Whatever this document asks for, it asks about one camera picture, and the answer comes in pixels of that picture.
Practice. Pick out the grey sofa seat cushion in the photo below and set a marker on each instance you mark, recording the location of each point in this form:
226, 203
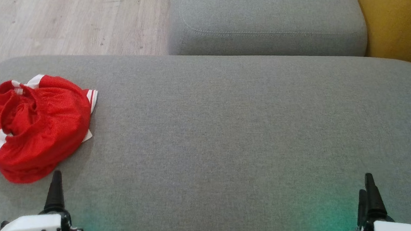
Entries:
226, 132

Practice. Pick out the grey square sofa cushion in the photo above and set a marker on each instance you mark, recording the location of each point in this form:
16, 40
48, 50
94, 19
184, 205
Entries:
266, 20

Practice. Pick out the yellow upholstered cushion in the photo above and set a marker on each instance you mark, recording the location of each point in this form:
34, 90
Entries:
410, 33

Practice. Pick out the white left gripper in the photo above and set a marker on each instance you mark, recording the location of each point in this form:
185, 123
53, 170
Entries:
36, 225

